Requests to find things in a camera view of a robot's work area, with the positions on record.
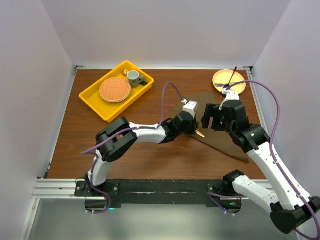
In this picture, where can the yellow plastic tray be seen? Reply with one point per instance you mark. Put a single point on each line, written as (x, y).
(109, 111)

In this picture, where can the yellow round plate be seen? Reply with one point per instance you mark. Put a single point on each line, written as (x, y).
(226, 77)

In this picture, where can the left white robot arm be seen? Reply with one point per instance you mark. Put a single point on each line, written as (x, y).
(115, 140)

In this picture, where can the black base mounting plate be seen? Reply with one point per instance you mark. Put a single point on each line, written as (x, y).
(156, 192)

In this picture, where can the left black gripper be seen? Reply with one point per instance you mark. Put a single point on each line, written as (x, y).
(194, 126)

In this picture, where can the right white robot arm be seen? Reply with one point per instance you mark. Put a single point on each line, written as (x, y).
(289, 205)

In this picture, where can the gold butter knife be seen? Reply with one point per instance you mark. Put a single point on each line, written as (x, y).
(200, 134)

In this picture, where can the iridescent fork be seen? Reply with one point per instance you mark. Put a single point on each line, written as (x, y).
(231, 84)

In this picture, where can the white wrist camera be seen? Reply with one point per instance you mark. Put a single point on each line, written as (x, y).
(190, 107)
(229, 95)

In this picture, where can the brown cloth napkin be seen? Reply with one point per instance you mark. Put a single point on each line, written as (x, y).
(218, 140)

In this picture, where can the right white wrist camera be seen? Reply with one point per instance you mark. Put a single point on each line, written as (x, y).
(229, 95)

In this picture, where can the purple iridescent spoon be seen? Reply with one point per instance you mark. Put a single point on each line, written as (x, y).
(233, 73)

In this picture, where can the orange woven coaster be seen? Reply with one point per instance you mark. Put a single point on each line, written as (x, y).
(115, 90)

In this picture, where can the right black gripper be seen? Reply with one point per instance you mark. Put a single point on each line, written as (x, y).
(211, 110)

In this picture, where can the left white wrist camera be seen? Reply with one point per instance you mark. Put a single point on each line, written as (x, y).
(190, 107)

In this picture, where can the grey ceramic mug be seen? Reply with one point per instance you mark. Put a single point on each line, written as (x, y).
(134, 78)

